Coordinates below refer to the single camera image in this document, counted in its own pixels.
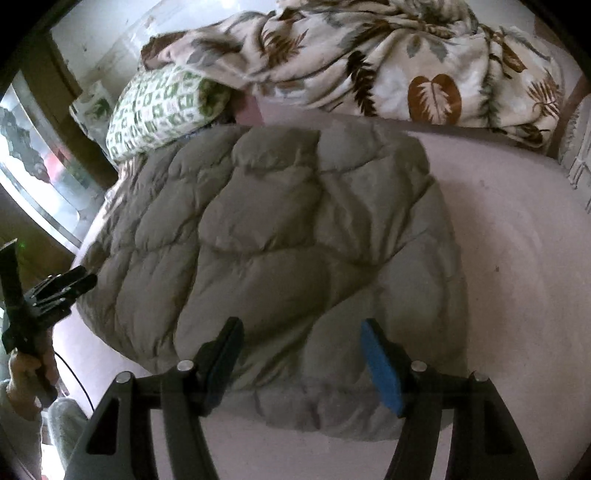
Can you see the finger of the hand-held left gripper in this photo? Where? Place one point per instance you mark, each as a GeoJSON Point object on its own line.
{"type": "Point", "coordinates": [53, 307]}
{"type": "Point", "coordinates": [69, 280]}

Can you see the olive quilted hooded jacket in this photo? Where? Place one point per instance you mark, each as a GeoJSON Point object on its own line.
{"type": "Point", "coordinates": [277, 258]}

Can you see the striped floral cushion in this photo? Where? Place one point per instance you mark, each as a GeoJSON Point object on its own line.
{"type": "Point", "coordinates": [577, 152]}

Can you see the striped beige cloth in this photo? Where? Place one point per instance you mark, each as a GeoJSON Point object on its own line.
{"type": "Point", "coordinates": [122, 177]}

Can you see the leaf print blanket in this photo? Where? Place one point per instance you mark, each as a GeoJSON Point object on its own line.
{"type": "Point", "coordinates": [369, 60]}

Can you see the person's left hand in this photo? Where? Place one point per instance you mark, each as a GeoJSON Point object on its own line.
{"type": "Point", "coordinates": [21, 374]}

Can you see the stained glass window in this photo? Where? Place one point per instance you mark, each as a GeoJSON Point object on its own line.
{"type": "Point", "coordinates": [41, 175]}

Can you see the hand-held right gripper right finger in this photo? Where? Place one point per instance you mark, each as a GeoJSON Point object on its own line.
{"type": "Point", "coordinates": [381, 364]}

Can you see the green patterned pillow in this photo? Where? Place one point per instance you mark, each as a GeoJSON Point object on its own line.
{"type": "Point", "coordinates": [157, 106]}

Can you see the pink bed mattress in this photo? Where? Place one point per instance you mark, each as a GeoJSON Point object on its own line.
{"type": "Point", "coordinates": [508, 277]}

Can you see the brown wooden bed frame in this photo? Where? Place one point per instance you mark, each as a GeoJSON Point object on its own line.
{"type": "Point", "coordinates": [568, 106]}

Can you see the person's left forearm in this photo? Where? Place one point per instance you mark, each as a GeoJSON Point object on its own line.
{"type": "Point", "coordinates": [18, 434]}

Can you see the person's light striped clothing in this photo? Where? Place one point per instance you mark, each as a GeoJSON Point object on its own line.
{"type": "Point", "coordinates": [67, 429]}

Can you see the floral print pillow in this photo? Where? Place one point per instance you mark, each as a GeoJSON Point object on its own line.
{"type": "Point", "coordinates": [94, 110]}

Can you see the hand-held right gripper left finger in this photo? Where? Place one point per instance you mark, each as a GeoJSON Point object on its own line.
{"type": "Point", "coordinates": [221, 364]}

